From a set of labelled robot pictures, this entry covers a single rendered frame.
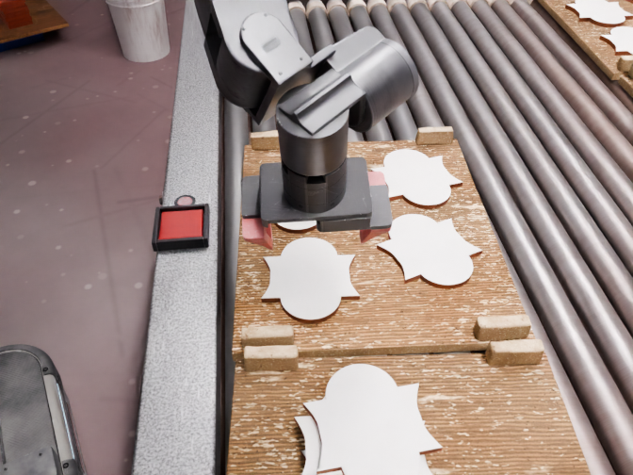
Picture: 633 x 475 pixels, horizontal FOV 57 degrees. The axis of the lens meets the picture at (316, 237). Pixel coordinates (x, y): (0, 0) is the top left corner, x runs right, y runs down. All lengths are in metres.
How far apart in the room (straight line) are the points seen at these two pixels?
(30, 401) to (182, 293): 0.88
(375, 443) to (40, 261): 1.83
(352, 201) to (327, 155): 0.08
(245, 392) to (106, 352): 1.30
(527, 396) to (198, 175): 0.58
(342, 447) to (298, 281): 0.24
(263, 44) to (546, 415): 0.46
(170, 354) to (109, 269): 1.46
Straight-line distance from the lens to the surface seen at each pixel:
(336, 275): 0.74
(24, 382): 1.64
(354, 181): 0.55
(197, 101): 1.15
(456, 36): 1.40
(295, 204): 0.53
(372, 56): 0.50
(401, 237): 0.79
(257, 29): 0.47
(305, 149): 0.46
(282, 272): 0.74
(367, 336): 0.69
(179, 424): 0.67
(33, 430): 1.56
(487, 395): 0.67
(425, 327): 0.71
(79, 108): 3.08
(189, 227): 0.84
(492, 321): 0.70
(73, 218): 2.42
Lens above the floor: 1.49
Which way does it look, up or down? 44 degrees down
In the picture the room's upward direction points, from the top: straight up
